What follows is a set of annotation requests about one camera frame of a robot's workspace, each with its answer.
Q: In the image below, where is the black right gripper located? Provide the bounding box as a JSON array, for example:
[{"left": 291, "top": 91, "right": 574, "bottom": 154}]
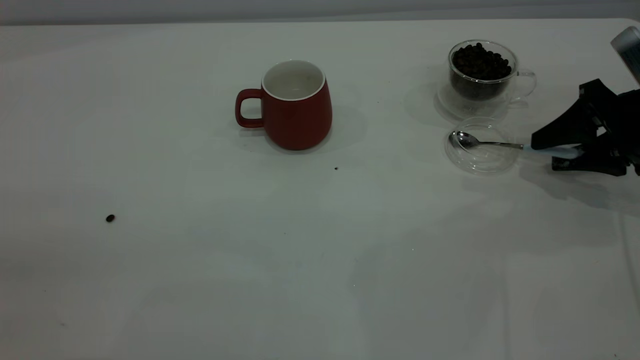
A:
[{"left": 530, "top": 78, "right": 640, "bottom": 177}]

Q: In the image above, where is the metal spoon light-blue handle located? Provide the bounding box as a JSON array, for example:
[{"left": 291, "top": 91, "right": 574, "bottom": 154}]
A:
[{"left": 448, "top": 130, "right": 584, "bottom": 160}]

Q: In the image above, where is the red mug white inside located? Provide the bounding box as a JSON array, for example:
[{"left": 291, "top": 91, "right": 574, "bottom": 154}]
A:
[{"left": 235, "top": 60, "right": 333, "bottom": 151}]

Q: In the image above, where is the clear double-walled glass cup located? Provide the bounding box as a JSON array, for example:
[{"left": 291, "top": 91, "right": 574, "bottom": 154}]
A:
[{"left": 436, "top": 39, "right": 538, "bottom": 122}]

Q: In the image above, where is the pile of coffee beans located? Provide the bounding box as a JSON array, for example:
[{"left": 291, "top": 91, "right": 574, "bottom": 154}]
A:
[{"left": 450, "top": 42, "right": 513, "bottom": 101}]

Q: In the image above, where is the clear round glass saucer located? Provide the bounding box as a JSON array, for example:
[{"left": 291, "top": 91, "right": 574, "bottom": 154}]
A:
[{"left": 444, "top": 116, "right": 521, "bottom": 175}]

